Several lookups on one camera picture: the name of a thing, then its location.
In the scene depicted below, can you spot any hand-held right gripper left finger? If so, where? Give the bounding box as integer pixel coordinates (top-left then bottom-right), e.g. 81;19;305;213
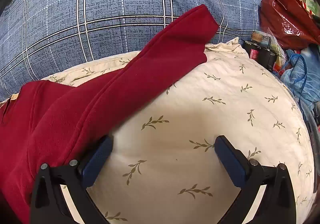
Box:
30;135;114;224

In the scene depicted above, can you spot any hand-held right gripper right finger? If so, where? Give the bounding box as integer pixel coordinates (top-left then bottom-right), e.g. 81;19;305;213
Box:
214;135;299;224

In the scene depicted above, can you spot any red knit garment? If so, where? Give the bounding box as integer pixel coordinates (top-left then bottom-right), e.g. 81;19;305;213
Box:
0;4;220;224

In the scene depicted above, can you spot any blue plastic bag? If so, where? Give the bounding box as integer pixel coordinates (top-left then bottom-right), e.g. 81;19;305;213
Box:
280;46;320;114

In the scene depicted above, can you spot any brown paper packet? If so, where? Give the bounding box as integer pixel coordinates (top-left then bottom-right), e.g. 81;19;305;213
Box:
251;31;272;44

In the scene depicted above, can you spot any blue plaid pillow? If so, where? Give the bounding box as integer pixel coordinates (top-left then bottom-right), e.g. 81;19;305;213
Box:
0;0;279;102

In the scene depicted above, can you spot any red plastic bag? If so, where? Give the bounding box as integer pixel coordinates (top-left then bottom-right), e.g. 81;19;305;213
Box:
260;0;320;50

